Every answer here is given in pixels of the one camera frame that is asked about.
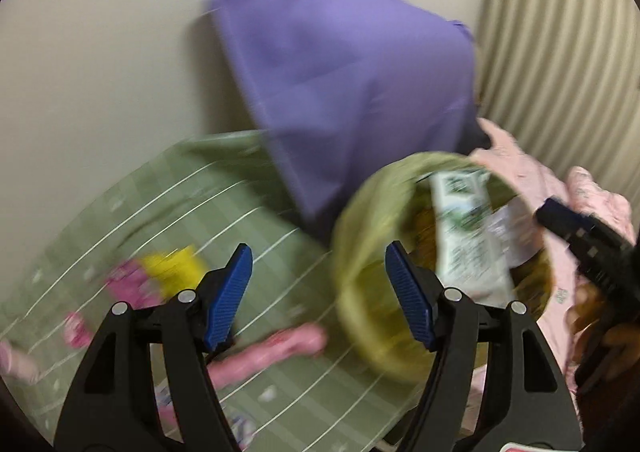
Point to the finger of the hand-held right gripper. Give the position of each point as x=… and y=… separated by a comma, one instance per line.
x=560, y=217

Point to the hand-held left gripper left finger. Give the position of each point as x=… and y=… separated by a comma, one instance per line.
x=225, y=302

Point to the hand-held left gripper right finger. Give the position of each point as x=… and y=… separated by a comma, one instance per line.
x=410, y=297

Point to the small yellow candy packet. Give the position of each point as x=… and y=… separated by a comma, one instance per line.
x=172, y=269

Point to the green white carton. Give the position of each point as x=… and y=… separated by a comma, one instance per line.
x=465, y=242

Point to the pink candy wrapper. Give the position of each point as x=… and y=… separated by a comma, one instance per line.
x=132, y=284
x=79, y=329

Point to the person's right hand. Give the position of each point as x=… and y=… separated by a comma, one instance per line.
x=590, y=317

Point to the clear plastic wrapper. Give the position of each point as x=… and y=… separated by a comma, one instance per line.
x=515, y=232

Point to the green checked tablecloth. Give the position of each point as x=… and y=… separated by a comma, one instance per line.
x=280, y=292

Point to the pink caterpillar toy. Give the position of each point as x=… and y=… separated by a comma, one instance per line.
x=270, y=347

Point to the pink floral blanket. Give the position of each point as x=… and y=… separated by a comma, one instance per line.
x=520, y=167

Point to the striped curtain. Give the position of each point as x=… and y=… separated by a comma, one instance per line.
x=560, y=57

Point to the pale pink wrapper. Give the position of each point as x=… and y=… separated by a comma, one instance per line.
x=17, y=364

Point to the purple pillow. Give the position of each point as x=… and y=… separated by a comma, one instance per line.
x=350, y=82

